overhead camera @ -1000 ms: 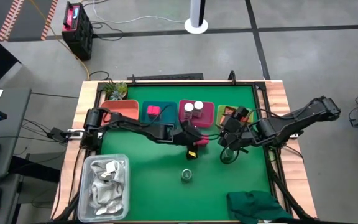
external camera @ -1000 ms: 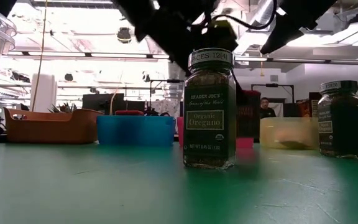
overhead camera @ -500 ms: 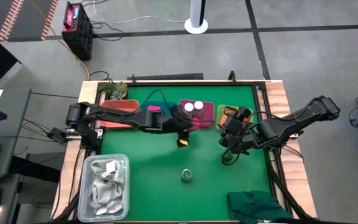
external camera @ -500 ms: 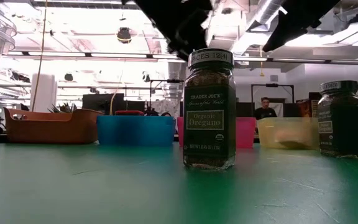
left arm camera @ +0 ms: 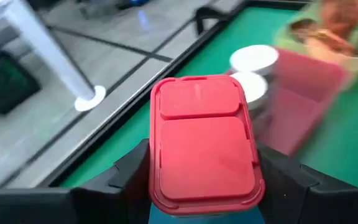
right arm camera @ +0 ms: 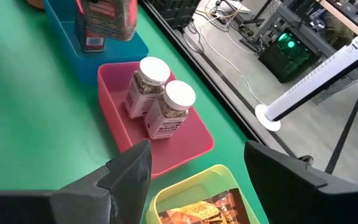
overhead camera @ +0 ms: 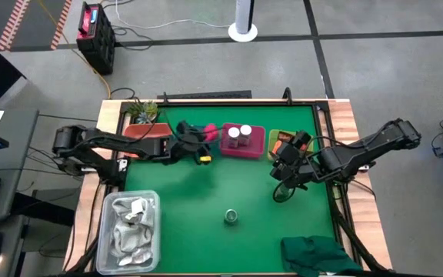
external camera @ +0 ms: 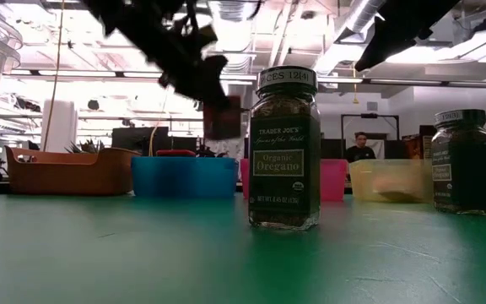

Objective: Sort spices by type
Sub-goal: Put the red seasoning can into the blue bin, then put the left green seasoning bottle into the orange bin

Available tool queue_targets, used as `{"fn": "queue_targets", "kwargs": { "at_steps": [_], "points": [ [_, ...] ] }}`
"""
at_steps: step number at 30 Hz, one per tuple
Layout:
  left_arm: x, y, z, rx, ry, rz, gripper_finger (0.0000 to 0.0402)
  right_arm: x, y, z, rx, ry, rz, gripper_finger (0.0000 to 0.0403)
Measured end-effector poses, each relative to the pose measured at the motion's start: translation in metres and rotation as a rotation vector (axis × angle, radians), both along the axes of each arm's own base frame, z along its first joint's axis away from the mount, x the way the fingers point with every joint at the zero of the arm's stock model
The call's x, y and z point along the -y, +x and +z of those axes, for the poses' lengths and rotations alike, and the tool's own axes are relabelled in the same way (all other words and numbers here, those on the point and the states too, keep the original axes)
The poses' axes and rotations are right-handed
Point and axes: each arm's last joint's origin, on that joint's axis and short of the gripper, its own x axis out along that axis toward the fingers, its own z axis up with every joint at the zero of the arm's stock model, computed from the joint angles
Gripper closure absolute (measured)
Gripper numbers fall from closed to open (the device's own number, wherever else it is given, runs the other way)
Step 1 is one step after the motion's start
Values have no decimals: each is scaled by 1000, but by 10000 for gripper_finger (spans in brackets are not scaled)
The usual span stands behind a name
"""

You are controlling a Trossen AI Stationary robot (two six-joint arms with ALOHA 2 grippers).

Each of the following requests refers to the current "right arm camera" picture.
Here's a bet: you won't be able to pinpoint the white-lid bagel seasoning jar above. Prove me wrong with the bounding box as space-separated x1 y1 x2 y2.
124 56 171 119
144 80 197 141

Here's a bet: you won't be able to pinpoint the white black pole round base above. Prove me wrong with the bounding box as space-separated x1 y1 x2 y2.
255 35 358 132

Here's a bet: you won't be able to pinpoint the pink plastic bin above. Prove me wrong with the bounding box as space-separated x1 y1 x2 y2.
97 61 214 180

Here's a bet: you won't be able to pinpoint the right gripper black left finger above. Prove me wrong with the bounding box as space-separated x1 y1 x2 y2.
0 139 152 224

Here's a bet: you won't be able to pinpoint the white floor cable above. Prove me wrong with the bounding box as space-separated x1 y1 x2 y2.
194 9 265 105

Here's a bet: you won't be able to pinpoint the person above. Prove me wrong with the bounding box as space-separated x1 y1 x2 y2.
321 12 356 50

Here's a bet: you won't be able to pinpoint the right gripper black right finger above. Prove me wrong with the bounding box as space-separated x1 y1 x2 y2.
244 140 358 224

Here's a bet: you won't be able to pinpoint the blue plastic bin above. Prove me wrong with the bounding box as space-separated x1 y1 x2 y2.
43 0 150 86

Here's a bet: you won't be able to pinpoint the black plastic crate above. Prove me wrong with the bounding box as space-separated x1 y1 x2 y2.
147 0 202 31

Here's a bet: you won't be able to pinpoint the grey metal desk frame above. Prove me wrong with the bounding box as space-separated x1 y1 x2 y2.
216 0 295 55

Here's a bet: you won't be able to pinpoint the orange plastic bin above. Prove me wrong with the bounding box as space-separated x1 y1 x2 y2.
26 0 46 12

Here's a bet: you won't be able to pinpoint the black floor cables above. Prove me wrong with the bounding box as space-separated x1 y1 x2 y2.
185 0 260 54

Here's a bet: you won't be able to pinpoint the black metal table frame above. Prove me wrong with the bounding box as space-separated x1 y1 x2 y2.
138 0 315 166

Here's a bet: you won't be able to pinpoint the red-lid smoked paprika tin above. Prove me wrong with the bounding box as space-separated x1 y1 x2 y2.
75 0 106 53
81 0 139 42

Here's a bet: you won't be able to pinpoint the black computer case green light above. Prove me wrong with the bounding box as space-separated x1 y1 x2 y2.
257 27 321 84

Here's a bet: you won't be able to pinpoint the green table mat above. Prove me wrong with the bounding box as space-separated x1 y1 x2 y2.
0 0 270 224

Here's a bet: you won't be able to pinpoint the yellow-green plastic bin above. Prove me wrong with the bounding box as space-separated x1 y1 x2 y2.
145 164 260 224

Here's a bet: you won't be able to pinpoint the brown taco mix packet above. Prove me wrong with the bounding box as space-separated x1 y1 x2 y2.
225 188 251 224
158 191 239 224

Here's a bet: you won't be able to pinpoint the wooden top desk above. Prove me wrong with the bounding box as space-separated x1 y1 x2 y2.
317 0 358 44

